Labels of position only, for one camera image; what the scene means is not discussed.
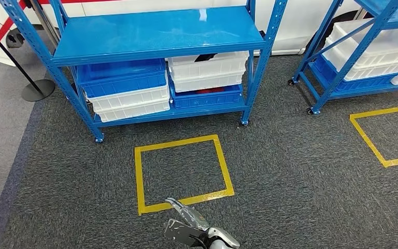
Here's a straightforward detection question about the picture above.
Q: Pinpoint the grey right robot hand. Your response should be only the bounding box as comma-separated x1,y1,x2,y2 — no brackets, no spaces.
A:
164,197,210,231

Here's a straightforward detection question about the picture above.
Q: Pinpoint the pale wrist camera on bracket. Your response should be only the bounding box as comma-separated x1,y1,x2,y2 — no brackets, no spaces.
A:
164,218,209,248

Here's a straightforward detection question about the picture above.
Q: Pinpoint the blue metal shelf rack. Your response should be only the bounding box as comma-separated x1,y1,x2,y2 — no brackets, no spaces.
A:
0,0,289,143

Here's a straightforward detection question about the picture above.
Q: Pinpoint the white car with red stripe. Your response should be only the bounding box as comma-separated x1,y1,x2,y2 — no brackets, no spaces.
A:
0,0,373,67

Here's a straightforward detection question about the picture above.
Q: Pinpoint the small black plastic part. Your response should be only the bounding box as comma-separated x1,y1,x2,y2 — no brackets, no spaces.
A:
194,53,218,63

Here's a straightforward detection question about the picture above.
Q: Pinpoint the black round-base stand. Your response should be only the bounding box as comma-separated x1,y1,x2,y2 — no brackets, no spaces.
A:
0,17,56,102

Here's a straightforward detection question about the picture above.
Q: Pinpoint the red plastic item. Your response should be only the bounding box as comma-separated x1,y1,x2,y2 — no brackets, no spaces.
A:
195,87,226,94

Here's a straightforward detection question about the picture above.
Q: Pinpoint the blue wheeled shelf rack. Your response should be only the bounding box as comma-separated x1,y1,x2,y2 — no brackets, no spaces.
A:
287,0,398,116

